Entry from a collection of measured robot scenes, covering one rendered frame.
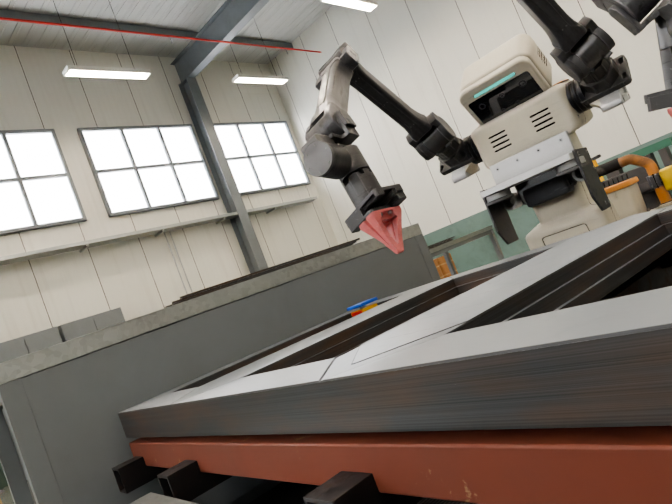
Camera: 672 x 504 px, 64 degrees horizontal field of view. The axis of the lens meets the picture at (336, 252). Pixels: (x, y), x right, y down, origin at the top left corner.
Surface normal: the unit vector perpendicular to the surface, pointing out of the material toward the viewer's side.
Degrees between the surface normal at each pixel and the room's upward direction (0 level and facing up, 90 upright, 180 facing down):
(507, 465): 90
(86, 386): 90
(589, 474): 90
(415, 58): 90
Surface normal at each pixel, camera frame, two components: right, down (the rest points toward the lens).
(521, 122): -0.58, 0.33
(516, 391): -0.74, 0.25
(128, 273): 0.68, -0.31
